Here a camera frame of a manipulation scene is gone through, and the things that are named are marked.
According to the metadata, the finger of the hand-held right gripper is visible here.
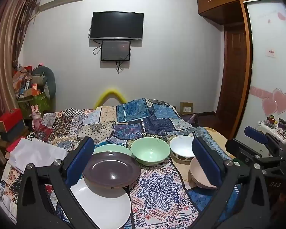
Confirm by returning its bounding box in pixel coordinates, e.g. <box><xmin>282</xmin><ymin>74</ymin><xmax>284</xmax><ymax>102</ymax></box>
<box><xmin>244</xmin><ymin>126</ymin><xmax>285</xmax><ymax>156</ymax></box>
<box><xmin>225</xmin><ymin>138</ymin><xmax>263</xmax><ymax>167</ymax></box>

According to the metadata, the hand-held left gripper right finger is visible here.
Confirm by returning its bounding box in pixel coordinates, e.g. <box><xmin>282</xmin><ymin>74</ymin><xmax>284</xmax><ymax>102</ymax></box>
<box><xmin>191</xmin><ymin>136</ymin><xmax>272</xmax><ymax>229</ymax></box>

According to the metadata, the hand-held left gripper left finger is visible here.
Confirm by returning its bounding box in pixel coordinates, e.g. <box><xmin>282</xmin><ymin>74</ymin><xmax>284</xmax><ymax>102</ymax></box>
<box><xmin>17</xmin><ymin>136</ymin><xmax>97</xmax><ymax>229</ymax></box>

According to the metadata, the pink bowl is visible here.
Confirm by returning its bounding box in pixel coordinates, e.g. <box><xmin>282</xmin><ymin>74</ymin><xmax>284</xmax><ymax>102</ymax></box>
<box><xmin>189</xmin><ymin>157</ymin><xmax>217</xmax><ymax>190</ymax></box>

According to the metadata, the white dotted bowl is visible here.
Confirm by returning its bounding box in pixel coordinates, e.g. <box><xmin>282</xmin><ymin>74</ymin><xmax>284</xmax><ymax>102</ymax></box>
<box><xmin>169</xmin><ymin>135</ymin><xmax>197</xmax><ymax>160</ymax></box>

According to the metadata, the purple plate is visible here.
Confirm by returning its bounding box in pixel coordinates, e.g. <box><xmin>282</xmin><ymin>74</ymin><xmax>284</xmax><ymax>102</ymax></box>
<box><xmin>82</xmin><ymin>151</ymin><xmax>141</xmax><ymax>188</ymax></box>

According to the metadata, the green plate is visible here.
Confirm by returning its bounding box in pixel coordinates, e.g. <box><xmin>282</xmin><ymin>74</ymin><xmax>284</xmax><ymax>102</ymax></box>
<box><xmin>93</xmin><ymin>144</ymin><xmax>133</xmax><ymax>159</ymax></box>

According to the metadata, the white plate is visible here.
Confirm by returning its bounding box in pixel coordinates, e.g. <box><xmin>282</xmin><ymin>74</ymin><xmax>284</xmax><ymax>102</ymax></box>
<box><xmin>69</xmin><ymin>178</ymin><xmax>132</xmax><ymax>229</ymax></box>

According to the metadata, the green bowl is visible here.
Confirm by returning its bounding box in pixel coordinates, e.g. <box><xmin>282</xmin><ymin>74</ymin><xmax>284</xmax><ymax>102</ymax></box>
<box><xmin>131</xmin><ymin>137</ymin><xmax>171</xmax><ymax>166</ymax></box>

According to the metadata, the white sticker-covered case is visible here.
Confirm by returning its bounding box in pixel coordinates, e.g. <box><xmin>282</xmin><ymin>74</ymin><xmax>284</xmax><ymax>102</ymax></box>
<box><xmin>256</xmin><ymin>119</ymin><xmax>286</xmax><ymax>146</ymax></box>

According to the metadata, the white crumpled cloth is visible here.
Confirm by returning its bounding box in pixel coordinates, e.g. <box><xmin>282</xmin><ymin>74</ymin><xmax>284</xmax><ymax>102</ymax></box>
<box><xmin>8</xmin><ymin>138</ymin><xmax>68</xmax><ymax>174</ymax></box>

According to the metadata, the cardboard box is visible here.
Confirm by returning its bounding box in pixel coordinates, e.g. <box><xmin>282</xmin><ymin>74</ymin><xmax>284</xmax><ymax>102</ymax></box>
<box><xmin>180</xmin><ymin>102</ymin><xmax>193</xmax><ymax>114</ymax></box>

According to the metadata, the patchwork blanket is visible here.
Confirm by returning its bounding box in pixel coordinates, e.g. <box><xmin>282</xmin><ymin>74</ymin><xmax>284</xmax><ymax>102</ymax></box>
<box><xmin>0</xmin><ymin>98</ymin><xmax>241</xmax><ymax>229</ymax></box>

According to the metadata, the white heart-patterned sliding door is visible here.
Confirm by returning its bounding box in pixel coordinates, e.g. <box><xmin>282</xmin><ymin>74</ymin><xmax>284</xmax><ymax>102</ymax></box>
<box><xmin>243</xmin><ymin>0</ymin><xmax>286</xmax><ymax>148</ymax></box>

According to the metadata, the pink bunny toy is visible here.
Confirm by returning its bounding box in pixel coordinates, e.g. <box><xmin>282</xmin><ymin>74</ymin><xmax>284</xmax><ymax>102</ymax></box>
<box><xmin>30</xmin><ymin>105</ymin><xmax>42</xmax><ymax>130</ymax></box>

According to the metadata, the brown wooden door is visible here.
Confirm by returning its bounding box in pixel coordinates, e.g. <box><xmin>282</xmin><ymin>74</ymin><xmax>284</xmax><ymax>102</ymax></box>
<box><xmin>216</xmin><ymin>23</ymin><xmax>247</xmax><ymax>117</ymax></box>

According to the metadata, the green box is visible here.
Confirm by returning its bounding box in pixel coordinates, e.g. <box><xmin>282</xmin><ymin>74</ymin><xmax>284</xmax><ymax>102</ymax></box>
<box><xmin>18</xmin><ymin>92</ymin><xmax>55</xmax><ymax>118</ymax></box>

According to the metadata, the dark grey box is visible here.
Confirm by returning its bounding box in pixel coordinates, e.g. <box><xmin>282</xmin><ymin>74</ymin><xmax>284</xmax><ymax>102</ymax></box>
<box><xmin>0</xmin><ymin>122</ymin><xmax>30</xmax><ymax>142</ymax></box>

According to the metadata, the pile of paper boxes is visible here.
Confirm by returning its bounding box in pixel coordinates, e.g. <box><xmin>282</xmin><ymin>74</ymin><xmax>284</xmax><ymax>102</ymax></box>
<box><xmin>0</xmin><ymin>167</ymin><xmax>22</xmax><ymax>220</ymax></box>

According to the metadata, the red box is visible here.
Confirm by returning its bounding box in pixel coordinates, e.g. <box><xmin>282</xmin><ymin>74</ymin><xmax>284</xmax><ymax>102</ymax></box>
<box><xmin>0</xmin><ymin>108</ymin><xmax>23</xmax><ymax>133</ymax></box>

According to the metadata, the pile of colourful packages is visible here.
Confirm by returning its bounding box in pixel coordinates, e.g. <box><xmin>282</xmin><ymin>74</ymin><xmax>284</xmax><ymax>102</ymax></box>
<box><xmin>13</xmin><ymin>63</ymin><xmax>47</xmax><ymax>98</ymax></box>

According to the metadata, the small black monitor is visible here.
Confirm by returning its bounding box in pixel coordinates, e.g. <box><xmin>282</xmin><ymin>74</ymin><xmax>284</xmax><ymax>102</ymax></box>
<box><xmin>100</xmin><ymin>40</ymin><xmax>131</xmax><ymax>62</ymax></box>

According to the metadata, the wooden wardrobe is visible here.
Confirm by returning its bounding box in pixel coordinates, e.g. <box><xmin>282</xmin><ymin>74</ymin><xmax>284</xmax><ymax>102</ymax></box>
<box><xmin>197</xmin><ymin>0</ymin><xmax>279</xmax><ymax>144</ymax></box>

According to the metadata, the striped brown curtain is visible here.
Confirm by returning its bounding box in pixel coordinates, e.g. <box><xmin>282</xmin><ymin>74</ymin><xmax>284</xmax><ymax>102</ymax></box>
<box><xmin>0</xmin><ymin>0</ymin><xmax>39</xmax><ymax>172</ymax></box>

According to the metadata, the black wall television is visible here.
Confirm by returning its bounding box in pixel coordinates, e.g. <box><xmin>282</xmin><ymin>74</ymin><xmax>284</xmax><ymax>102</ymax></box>
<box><xmin>90</xmin><ymin>11</ymin><xmax>144</xmax><ymax>40</ymax></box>

